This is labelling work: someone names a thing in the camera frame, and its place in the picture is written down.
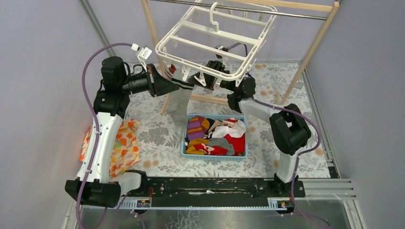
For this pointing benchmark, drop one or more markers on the purple orange striped sock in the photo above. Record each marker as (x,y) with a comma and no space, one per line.
(197,127)

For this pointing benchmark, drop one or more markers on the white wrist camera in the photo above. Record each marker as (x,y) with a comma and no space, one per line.
(222,48)
(142,53)

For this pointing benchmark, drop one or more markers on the white plastic clip hanger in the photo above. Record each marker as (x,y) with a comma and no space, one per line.
(191,41)

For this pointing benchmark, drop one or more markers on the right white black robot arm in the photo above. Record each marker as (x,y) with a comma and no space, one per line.
(289,126)

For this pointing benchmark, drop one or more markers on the grey sock with red stripes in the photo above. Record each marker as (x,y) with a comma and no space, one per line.
(172,68)

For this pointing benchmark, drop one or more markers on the grey striped cuff sock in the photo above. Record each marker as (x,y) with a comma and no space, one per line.
(178,102)

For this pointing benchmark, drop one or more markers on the red white patterned sock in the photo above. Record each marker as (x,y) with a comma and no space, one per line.
(211,150)

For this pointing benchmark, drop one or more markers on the blue plastic sock basket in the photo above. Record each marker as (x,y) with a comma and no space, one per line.
(237,147)

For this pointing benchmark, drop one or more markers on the santa pattern white sock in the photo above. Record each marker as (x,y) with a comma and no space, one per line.
(235,128)

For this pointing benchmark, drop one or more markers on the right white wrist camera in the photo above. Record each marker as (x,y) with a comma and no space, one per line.
(222,48)

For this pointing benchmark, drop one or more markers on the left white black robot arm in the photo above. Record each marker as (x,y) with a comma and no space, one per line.
(93,185)

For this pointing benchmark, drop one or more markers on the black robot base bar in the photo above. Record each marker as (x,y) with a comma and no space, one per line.
(253,187)

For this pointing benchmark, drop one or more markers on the floral patterned table mat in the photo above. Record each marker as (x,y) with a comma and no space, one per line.
(159,138)

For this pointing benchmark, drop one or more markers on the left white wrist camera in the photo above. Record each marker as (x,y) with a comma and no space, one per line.
(142,53)

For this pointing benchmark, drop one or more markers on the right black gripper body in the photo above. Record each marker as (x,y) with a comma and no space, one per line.
(219,66)

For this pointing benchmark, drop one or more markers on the metal hanging rod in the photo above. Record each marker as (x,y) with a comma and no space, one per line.
(206,5)

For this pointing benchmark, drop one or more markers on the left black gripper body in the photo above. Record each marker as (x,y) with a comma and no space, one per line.
(151,81)

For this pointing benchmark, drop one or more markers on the orange floral cloth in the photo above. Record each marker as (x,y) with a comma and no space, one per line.
(125,152)

